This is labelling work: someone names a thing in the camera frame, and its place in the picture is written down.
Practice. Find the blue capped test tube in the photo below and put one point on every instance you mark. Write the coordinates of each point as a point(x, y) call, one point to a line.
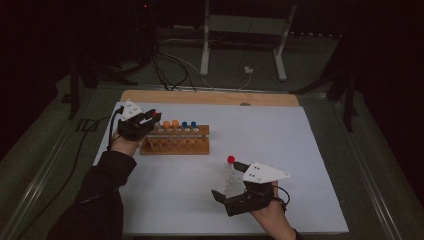
point(184, 125)
point(193, 124)

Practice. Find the white metal stand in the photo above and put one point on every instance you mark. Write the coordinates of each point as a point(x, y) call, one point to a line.
point(205, 50)

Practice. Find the clear acrylic test tube rack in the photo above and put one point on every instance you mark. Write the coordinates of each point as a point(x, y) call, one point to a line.
point(233, 185)

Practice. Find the white table sheet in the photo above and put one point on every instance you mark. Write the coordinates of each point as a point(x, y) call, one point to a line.
point(200, 193)

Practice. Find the metal frame rail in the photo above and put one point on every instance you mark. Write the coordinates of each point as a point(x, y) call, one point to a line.
point(43, 166)
point(363, 166)

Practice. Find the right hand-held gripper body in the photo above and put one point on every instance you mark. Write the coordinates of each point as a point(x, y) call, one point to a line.
point(263, 173)

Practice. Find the white power adapter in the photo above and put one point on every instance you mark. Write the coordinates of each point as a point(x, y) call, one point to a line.
point(248, 69)

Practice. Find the black tripod stand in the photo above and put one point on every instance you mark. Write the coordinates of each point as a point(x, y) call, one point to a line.
point(74, 93)
point(349, 106)

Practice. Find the person's right hand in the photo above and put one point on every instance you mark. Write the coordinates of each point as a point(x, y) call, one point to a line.
point(271, 216)

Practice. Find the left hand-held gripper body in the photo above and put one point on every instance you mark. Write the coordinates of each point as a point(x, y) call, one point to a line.
point(131, 128)

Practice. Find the orange capped test tube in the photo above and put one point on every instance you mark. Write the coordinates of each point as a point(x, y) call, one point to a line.
point(175, 123)
point(166, 124)

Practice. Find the person's left hand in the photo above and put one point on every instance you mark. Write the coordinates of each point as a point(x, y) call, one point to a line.
point(125, 146)

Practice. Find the wooden test tube rack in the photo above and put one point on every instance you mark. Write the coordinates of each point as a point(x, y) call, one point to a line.
point(180, 150)

